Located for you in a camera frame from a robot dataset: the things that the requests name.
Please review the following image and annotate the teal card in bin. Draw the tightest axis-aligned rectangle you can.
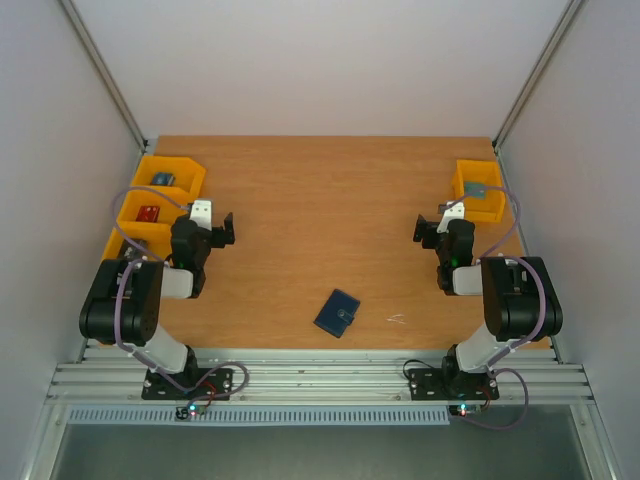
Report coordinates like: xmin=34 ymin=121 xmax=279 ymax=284
xmin=463 ymin=181 xmax=488 ymax=200

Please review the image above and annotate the red card in bin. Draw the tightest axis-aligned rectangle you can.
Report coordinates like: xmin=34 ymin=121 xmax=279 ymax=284
xmin=136 ymin=205 xmax=160 ymax=223

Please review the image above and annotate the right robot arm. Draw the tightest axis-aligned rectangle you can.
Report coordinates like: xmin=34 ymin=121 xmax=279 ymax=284
xmin=413 ymin=216 xmax=564 ymax=398

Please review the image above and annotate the yellow bin near left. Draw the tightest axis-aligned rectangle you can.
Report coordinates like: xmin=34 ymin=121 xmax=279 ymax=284
xmin=102 ymin=227 xmax=171 ymax=260

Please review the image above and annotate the controller board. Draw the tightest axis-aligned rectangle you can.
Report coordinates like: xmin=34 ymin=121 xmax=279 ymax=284
xmin=175 ymin=404 xmax=208 ymax=421
xmin=449 ymin=404 xmax=485 ymax=417

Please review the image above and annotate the blue card holder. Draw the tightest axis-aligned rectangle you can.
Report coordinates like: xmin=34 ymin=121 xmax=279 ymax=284
xmin=314 ymin=289 xmax=361 ymax=338

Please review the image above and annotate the blue card in bin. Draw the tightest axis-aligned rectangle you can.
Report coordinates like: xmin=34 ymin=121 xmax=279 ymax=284
xmin=150 ymin=172 xmax=176 ymax=187

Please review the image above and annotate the yellow bin middle left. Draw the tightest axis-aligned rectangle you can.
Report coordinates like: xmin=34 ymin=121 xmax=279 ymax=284
xmin=117 ymin=187 xmax=195 ymax=232

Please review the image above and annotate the yellow bin right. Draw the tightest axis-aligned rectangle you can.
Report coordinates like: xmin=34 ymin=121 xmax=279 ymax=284
xmin=451 ymin=159 xmax=506 ymax=223

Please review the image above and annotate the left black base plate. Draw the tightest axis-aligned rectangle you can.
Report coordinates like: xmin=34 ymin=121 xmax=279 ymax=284
xmin=141 ymin=368 xmax=235 ymax=401

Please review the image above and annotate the dark card in bin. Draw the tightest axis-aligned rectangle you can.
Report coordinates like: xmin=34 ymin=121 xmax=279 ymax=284
xmin=118 ymin=239 xmax=148 ymax=261

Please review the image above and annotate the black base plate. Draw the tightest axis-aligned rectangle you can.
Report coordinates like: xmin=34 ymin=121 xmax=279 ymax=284
xmin=141 ymin=368 xmax=235 ymax=401
xmin=405 ymin=368 xmax=500 ymax=401

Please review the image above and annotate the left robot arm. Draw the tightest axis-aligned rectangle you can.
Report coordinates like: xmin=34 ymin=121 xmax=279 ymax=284
xmin=79 ymin=211 xmax=235 ymax=398

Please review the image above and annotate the left controller board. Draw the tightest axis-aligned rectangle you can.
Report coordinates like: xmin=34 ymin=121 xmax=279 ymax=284
xmin=175 ymin=404 xmax=208 ymax=421

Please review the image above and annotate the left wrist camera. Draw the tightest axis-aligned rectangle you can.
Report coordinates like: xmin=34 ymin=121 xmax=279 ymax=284
xmin=189 ymin=199 xmax=213 ymax=231

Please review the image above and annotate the yellow bin far left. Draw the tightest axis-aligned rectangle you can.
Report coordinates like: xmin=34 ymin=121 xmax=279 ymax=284
xmin=131 ymin=155 xmax=207 ymax=198

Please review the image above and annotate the grey slotted cable duct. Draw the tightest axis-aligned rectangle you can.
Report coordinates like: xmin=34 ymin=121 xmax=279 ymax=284
xmin=67 ymin=405 xmax=450 ymax=427

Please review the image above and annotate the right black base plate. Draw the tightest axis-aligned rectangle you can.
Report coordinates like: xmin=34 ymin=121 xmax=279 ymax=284
xmin=405 ymin=368 xmax=500 ymax=401

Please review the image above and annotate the right controller board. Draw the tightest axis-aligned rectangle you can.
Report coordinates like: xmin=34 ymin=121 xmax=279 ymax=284
xmin=449 ymin=404 xmax=485 ymax=417

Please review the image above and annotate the yellow bin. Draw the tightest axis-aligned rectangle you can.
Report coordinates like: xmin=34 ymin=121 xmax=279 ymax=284
xmin=117 ymin=187 xmax=195 ymax=232
xmin=102 ymin=227 xmax=171 ymax=260
xmin=131 ymin=155 xmax=207 ymax=198
xmin=451 ymin=159 xmax=506 ymax=223

